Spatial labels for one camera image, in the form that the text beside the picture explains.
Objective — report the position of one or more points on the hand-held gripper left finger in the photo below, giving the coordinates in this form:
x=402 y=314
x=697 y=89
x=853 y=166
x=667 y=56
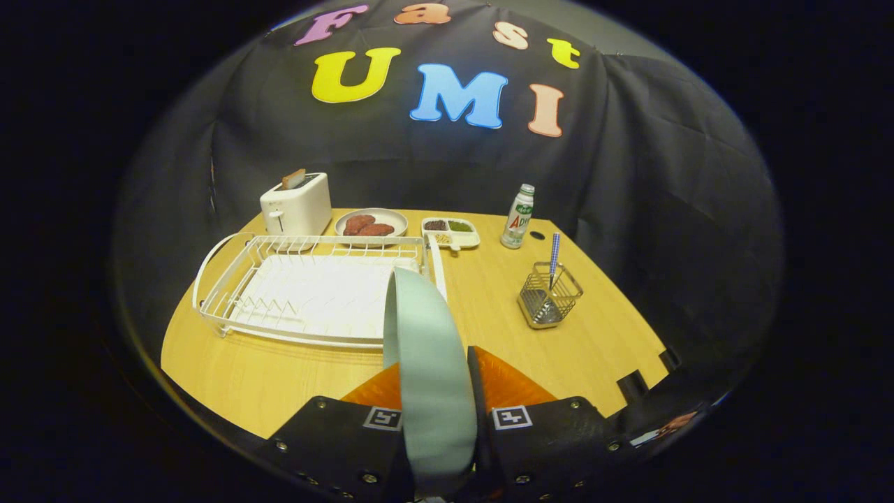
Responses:
x=335 y=447

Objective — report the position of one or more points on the pale green plate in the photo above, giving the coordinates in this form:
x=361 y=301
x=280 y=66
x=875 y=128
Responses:
x=433 y=377

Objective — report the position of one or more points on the toast slice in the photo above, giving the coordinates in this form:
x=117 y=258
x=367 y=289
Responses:
x=293 y=179

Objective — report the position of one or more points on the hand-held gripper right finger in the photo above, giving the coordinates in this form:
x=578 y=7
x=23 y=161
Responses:
x=476 y=405

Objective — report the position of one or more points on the white toaster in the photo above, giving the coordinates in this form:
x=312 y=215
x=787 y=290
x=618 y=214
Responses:
x=297 y=209

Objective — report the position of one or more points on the small beige plate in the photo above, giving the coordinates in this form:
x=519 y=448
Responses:
x=394 y=218

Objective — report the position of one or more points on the white drink bottle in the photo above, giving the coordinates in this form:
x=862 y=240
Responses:
x=517 y=220

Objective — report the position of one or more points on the dark brown beans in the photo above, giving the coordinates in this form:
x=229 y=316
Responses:
x=436 y=225

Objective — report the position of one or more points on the yellow soybeans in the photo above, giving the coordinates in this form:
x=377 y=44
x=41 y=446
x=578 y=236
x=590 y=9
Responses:
x=442 y=239

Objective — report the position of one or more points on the white divided dish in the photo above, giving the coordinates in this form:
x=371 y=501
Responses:
x=464 y=239

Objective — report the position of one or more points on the red meat piece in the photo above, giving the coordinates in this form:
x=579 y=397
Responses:
x=378 y=230
x=357 y=222

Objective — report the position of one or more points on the green beans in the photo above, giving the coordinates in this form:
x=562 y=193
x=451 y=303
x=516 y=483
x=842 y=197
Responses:
x=459 y=226

